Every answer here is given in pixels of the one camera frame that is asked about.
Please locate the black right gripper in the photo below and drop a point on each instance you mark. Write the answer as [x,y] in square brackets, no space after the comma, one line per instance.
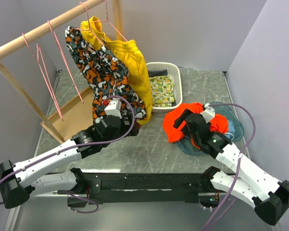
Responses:
[179,120]

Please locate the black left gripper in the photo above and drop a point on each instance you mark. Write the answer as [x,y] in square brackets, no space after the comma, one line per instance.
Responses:
[126,128]

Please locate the pink wire hanger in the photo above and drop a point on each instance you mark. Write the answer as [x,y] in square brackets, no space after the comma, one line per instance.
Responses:
[64,59]
[38,56]

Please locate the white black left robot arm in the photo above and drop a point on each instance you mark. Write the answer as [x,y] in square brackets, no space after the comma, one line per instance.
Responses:
[22,180]

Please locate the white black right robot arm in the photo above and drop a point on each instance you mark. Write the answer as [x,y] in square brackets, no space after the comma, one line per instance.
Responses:
[268,196]

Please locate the light blue shorts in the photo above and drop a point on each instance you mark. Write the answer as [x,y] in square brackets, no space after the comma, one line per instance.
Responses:
[231,130]

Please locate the camouflage patterned shorts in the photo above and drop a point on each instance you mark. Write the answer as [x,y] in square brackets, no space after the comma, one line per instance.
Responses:
[105,74]

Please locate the yellow shorts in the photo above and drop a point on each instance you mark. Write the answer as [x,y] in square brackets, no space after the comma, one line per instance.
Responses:
[129,54]

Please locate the teal translucent plastic tray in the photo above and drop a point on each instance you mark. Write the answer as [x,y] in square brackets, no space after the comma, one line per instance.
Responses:
[185,144]

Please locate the lemon print folded cloth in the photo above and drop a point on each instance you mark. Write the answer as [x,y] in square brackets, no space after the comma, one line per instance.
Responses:
[162,89]

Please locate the white plastic laundry basket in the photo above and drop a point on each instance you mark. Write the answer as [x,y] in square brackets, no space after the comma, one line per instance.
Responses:
[174,73]

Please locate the dark folded cloth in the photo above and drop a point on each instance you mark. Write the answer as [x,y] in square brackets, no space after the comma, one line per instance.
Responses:
[154,73]

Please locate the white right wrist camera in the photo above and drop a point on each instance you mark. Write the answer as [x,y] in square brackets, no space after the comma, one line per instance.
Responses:
[208,113]

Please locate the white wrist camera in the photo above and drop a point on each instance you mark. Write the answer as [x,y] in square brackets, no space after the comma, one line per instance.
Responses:
[113,108]
[208,113]

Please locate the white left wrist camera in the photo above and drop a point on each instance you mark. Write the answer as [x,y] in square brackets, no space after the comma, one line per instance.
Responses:
[113,108]

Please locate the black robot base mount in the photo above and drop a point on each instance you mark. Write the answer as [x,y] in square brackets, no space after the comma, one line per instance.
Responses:
[104,188]

